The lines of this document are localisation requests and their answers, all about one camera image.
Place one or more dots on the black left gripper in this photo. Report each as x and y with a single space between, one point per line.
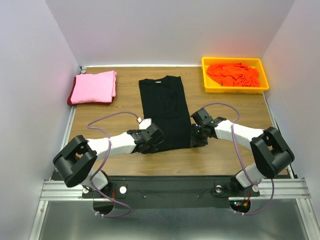
150 150

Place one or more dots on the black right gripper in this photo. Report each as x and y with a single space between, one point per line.
194 140

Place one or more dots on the black t-shirt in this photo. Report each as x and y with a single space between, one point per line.
163 101

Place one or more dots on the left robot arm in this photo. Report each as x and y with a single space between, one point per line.
75 161

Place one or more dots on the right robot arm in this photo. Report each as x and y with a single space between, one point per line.
270 151

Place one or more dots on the yellow plastic bin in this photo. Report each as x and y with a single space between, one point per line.
211 86

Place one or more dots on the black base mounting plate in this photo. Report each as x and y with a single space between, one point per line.
165 192

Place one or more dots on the orange t-shirt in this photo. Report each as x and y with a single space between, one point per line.
236 74

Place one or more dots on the pink folded t-shirt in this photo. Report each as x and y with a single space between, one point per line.
99 87

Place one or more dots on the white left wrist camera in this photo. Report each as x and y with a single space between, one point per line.
143 124

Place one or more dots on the aluminium table edge rail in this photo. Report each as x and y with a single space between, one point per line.
71 117

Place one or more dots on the aluminium frame extrusion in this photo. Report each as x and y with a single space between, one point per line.
58 191

